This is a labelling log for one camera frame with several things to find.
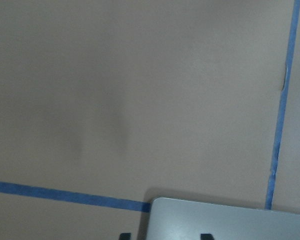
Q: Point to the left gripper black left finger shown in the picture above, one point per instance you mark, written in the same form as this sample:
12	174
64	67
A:
125	236

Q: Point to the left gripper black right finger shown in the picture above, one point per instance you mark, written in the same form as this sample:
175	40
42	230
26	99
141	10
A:
206	236

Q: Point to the grey laptop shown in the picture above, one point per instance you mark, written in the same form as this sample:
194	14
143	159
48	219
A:
178	219

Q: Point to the blue tape grid lines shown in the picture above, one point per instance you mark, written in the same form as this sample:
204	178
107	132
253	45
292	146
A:
134	99

